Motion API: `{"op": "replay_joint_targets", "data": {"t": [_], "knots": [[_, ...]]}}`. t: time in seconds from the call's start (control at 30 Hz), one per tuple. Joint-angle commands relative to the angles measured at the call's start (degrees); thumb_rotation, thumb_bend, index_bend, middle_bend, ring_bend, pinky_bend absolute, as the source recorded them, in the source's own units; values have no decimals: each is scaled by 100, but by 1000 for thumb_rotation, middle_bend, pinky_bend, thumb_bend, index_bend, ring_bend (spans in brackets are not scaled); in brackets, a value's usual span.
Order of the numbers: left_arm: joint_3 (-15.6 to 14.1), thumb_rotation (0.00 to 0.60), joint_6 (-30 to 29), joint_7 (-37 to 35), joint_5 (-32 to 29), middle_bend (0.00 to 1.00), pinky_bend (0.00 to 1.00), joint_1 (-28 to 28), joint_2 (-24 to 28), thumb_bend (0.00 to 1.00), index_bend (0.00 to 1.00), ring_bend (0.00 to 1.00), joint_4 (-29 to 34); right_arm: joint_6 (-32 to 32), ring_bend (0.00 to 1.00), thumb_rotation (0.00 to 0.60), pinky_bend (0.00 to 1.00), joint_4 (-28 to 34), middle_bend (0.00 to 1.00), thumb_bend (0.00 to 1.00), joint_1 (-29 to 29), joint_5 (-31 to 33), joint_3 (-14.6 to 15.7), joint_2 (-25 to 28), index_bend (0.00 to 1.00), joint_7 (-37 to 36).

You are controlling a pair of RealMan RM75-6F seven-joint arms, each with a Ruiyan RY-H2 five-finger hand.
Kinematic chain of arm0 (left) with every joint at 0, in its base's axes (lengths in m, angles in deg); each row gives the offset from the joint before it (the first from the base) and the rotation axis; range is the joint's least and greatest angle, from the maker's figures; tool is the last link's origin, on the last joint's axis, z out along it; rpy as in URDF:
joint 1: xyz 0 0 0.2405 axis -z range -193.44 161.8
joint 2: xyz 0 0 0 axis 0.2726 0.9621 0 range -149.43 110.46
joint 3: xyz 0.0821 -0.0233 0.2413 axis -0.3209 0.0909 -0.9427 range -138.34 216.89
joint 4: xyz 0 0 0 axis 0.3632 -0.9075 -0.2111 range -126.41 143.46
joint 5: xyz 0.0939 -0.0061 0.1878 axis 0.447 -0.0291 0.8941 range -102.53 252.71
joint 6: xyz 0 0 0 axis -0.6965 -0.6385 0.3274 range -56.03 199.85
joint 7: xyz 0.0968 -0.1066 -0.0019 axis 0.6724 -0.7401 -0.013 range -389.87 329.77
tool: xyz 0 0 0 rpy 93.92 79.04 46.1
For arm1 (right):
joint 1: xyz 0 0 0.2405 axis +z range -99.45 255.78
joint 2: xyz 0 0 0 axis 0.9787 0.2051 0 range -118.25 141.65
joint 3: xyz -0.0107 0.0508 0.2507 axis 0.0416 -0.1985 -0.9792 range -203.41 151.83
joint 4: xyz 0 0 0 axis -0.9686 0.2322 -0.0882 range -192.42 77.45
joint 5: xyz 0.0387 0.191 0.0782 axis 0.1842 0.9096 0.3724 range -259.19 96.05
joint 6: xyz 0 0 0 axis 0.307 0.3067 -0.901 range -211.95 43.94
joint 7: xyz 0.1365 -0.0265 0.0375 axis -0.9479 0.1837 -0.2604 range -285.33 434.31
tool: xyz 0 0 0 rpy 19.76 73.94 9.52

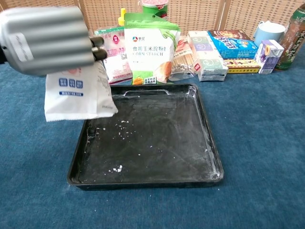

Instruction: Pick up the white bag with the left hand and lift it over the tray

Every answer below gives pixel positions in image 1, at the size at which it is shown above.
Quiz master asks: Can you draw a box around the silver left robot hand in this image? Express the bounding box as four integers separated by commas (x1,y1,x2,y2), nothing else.
0,5,108,76

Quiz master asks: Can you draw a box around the white castor sugar bag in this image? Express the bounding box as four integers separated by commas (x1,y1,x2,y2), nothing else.
44,59,119,123

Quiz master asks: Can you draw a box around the clear bag with pink print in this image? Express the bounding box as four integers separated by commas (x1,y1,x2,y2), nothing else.
94,26,133,85

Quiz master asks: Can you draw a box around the bag of wooden sticks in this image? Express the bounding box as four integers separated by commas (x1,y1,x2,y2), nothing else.
168,35,197,82

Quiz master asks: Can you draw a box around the yellow plastic clip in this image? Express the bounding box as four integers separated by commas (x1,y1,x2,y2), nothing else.
118,8,126,26

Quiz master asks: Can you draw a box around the green white corn starch pouch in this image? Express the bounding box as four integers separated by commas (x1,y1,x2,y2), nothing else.
123,12,181,85

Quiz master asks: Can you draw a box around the green red cup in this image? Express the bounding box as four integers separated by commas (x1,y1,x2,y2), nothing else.
142,0,169,20

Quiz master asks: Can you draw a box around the black baking tray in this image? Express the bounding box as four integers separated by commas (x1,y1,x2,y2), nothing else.
67,83,224,191

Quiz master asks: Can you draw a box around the woven folding screen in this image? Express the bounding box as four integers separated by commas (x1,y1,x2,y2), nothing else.
0,0,305,39

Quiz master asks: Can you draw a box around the pack of tissue packets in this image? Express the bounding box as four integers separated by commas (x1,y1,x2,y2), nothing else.
186,31,229,82

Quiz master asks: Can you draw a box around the blue snack box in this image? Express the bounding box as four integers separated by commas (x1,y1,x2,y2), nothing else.
207,30,259,60

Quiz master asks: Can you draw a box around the brown yellow flat box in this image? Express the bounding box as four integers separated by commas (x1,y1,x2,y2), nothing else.
223,58,260,74

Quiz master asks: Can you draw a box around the small purple juice carton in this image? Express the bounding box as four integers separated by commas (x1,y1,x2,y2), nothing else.
253,39,285,74

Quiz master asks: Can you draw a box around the light blue mug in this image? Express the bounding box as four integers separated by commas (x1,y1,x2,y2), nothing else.
253,21,286,48

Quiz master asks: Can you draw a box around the green tea bottle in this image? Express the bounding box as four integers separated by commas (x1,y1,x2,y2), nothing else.
274,0,305,72

